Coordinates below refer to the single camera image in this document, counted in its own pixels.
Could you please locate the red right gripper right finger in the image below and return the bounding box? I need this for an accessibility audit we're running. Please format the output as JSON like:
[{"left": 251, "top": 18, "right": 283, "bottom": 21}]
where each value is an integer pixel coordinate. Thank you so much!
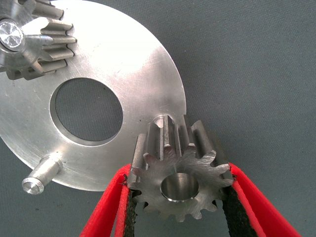
[{"left": 221, "top": 161, "right": 302, "bottom": 237}]

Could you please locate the steel planetary gear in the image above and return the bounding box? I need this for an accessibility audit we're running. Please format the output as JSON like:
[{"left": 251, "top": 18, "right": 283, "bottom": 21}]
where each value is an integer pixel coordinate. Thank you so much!
[
  {"left": 0, "top": 0, "right": 78, "bottom": 81},
  {"left": 128, "top": 115, "right": 234, "bottom": 223}
]

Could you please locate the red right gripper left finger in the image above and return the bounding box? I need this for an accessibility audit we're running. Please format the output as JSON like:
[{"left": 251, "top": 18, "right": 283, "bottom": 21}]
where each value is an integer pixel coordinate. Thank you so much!
[{"left": 79, "top": 162, "right": 139, "bottom": 237}]

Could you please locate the dark grey table cloth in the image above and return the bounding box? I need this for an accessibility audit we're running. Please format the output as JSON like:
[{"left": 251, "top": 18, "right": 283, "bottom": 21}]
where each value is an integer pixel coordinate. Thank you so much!
[{"left": 0, "top": 0, "right": 316, "bottom": 237}]

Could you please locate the round metal carrier plate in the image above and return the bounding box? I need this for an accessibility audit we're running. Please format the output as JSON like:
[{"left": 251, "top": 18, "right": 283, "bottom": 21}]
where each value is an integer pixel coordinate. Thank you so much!
[{"left": 0, "top": 0, "right": 187, "bottom": 196}]

